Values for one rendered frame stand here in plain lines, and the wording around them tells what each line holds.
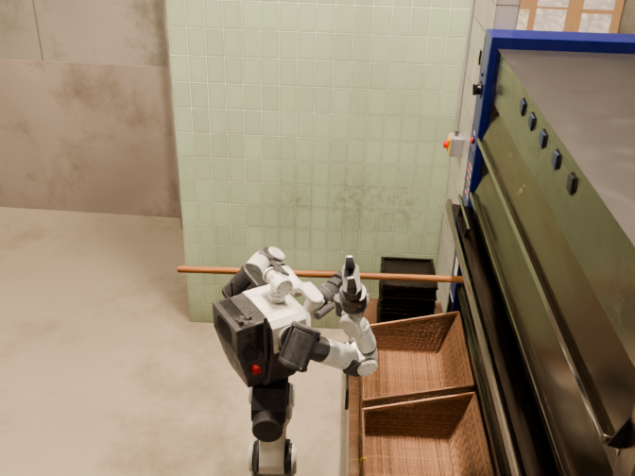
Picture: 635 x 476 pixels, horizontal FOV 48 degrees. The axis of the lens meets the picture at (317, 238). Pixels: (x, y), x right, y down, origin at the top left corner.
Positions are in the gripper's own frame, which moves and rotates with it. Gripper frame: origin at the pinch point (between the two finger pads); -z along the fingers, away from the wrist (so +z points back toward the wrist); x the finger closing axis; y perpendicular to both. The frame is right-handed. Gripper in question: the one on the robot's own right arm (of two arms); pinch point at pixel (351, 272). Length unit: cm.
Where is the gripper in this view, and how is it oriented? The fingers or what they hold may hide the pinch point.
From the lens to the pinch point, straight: 221.6
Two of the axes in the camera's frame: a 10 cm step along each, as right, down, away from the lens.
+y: 9.9, -0.9, -0.5
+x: -0.4, -7.8, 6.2
